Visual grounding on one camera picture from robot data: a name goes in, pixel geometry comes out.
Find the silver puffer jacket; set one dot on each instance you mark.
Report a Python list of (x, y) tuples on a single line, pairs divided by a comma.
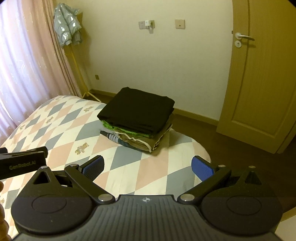
[(67, 25)]

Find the green folded garment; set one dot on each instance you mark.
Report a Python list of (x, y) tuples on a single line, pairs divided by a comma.
[(132, 133)]

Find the pink curtain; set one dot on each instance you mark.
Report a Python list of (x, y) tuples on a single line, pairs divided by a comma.
[(34, 68)]

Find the silver door handle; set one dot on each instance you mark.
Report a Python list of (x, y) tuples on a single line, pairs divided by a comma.
[(240, 36)]

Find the checkered bed quilt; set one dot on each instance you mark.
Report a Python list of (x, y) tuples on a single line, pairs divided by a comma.
[(69, 128)]

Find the person's left hand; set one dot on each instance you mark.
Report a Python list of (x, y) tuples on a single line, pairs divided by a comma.
[(4, 226)]

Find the beige wall switch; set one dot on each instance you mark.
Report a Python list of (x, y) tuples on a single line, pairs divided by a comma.
[(180, 24)]

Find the yellow coat stand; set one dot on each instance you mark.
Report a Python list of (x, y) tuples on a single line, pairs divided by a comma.
[(73, 55)]

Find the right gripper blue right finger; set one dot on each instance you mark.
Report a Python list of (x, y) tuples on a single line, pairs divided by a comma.
[(202, 168)]

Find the black trousers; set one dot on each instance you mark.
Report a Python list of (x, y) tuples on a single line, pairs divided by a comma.
[(138, 111)]

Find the beige door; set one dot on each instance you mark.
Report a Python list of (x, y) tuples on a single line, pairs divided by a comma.
[(259, 104)]

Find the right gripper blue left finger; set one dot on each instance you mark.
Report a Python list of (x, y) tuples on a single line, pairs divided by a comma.
[(92, 168)]

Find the wall socket with plug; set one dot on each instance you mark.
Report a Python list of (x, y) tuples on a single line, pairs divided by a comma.
[(147, 25)]

